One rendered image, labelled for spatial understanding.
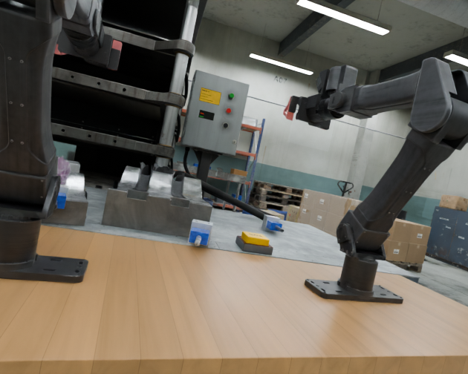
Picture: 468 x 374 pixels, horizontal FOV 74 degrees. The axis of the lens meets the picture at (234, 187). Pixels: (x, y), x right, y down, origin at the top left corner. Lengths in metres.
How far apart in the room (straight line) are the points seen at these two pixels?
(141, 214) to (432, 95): 0.65
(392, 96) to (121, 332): 0.60
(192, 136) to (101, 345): 1.40
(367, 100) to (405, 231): 4.73
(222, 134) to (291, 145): 6.53
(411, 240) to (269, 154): 3.95
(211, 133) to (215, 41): 6.43
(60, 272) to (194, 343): 0.22
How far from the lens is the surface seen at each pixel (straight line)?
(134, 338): 0.38
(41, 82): 0.43
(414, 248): 5.64
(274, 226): 1.11
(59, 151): 1.66
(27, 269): 0.51
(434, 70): 0.61
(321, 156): 8.54
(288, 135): 8.15
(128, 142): 1.61
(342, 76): 0.85
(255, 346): 0.41
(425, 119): 0.59
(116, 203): 0.81
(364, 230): 0.64
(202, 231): 0.73
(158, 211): 0.80
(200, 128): 1.68
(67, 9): 0.41
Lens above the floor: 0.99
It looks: 3 degrees down
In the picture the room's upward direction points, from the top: 12 degrees clockwise
